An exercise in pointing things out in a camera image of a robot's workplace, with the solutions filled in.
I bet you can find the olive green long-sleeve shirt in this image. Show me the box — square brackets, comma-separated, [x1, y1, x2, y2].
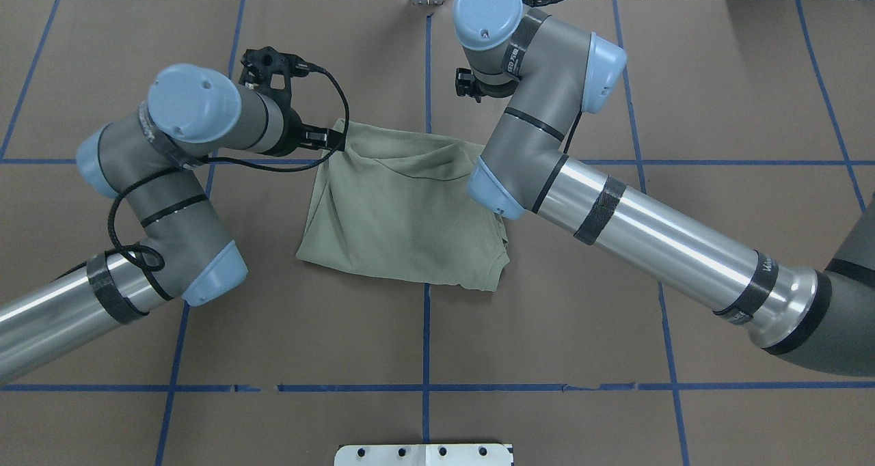
[296, 122, 510, 292]

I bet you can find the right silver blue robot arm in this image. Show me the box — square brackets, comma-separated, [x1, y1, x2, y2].
[453, 0, 874, 378]

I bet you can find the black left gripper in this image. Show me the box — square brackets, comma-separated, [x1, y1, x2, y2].
[276, 106, 346, 157]

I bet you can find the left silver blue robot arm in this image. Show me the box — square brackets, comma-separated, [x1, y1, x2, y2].
[2, 61, 349, 384]

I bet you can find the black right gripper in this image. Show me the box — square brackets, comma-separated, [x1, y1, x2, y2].
[455, 68, 519, 102]

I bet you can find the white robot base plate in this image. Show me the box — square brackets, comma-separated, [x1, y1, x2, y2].
[334, 442, 515, 465]

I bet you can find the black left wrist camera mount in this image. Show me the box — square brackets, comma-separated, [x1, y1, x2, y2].
[238, 46, 324, 103]

